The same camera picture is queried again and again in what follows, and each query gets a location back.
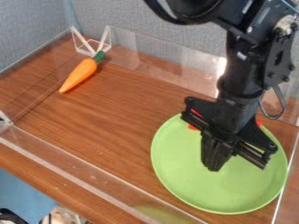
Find red rectangular block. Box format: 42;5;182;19
182;108;262;132

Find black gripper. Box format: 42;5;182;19
182;96;278;172

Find green round plate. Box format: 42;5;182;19
151;115;287;214

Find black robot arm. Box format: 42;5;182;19
144;0;299;172

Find clear acrylic barrier wall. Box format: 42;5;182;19
0;28;299;224

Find orange toy carrot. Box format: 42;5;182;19
59;51;107;94

